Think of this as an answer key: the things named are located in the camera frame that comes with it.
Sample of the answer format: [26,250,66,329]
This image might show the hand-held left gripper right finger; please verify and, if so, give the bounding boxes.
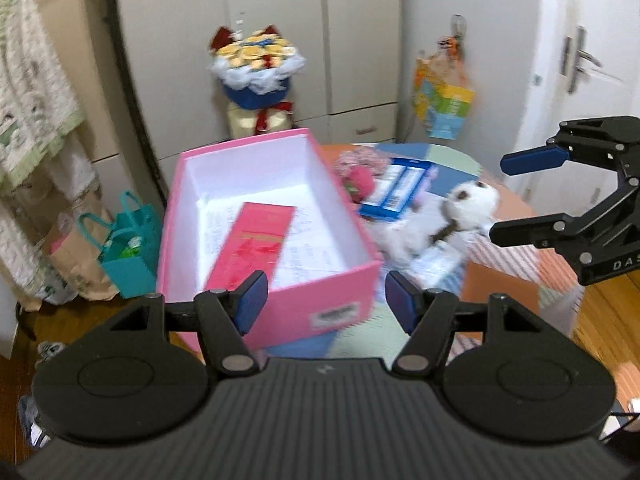
[386,270,543,376]

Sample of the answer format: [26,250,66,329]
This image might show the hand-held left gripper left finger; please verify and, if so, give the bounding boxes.
[109,270,269,376]

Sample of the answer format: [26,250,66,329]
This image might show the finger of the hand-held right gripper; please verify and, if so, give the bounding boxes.
[489,212,581,252]
[500,132,576,176]

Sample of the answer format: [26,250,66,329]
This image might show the pink cardboard box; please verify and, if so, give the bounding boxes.
[156,128,385,356]

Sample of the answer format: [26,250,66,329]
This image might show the white plush dog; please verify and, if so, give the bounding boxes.
[372,180,501,266]

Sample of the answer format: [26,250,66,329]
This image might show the blue and white package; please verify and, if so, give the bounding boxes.
[359,157,433,222]

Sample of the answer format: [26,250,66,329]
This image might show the clear plastic packet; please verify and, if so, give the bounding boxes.
[410,240,468,293]

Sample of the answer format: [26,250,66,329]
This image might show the red booklet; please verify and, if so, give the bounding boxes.
[205,202,297,293]

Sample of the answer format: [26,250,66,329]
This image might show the white paper sheets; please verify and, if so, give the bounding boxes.
[197,182,351,291]

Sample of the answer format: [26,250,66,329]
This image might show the colourful hanging bag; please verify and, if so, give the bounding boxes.
[412,35,476,141]

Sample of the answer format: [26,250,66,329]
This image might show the white refrigerator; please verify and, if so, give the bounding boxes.
[397,0,563,201]

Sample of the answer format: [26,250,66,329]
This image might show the white door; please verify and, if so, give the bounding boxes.
[520,0,640,221]

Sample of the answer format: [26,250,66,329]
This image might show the teal gift bag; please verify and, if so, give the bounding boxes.
[80,190,163,301]

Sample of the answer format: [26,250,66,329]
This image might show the red strawberry plush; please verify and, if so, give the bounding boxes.
[345,165,376,203]

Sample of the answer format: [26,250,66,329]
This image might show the pink floral cloth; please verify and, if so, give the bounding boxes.
[334,147,391,181]

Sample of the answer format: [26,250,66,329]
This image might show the brown paper bag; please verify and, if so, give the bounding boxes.
[47,210,121,303]

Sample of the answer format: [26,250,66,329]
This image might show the cream box with red ribbon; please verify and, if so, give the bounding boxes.
[227,102,293,141]

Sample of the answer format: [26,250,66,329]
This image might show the flower bouquet in blue wrap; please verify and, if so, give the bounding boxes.
[205,24,307,111]

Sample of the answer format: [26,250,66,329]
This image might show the white wardrobe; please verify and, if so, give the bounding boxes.
[107,0,405,211]

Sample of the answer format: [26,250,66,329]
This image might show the cream knit cardigan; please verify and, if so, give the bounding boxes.
[0,0,86,186]

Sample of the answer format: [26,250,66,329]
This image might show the metal door handle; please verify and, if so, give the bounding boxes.
[567,25,603,93]

